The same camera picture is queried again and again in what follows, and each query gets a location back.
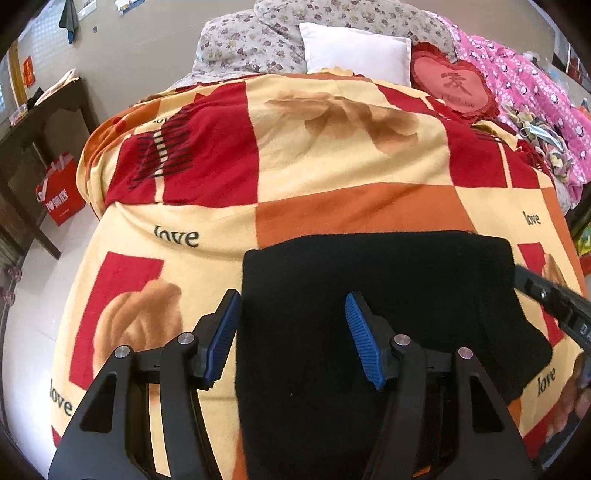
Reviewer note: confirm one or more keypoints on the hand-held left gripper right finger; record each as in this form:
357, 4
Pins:
364, 332

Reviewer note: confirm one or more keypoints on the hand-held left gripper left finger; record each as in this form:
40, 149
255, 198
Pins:
224, 332

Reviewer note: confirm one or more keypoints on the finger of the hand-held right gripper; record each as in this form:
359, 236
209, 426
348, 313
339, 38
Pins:
554, 300

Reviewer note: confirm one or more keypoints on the black pants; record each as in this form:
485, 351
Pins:
323, 300

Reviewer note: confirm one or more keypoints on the small floral cloth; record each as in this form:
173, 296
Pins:
547, 143

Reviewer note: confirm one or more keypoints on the red and yellow printed blanket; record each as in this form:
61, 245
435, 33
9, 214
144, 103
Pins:
323, 152

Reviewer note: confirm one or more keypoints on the pink printed quilt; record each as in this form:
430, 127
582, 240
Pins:
531, 87

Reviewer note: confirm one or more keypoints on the red shopping bag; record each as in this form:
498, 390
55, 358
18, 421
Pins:
60, 194

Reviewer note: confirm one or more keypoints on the red heart cushion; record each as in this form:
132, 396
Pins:
452, 85

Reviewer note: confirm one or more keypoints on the dark wooden table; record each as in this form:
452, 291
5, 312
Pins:
27, 138

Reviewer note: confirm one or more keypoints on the white pillow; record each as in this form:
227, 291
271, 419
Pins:
355, 53

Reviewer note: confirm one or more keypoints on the floral grey pillows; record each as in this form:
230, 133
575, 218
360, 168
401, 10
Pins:
258, 41

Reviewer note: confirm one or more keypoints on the pink cloth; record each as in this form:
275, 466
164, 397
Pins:
57, 85

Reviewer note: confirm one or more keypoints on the small clear box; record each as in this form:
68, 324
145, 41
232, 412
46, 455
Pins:
17, 115

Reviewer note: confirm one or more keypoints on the small black item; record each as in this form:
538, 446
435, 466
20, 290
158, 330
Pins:
35, 98

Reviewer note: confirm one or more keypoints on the dark hanging cloth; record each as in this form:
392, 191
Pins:
69, 18

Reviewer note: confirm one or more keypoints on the red wall sticker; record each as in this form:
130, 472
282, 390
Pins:
27, 71

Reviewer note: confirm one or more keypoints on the white wall paper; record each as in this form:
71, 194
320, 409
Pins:
131, 5

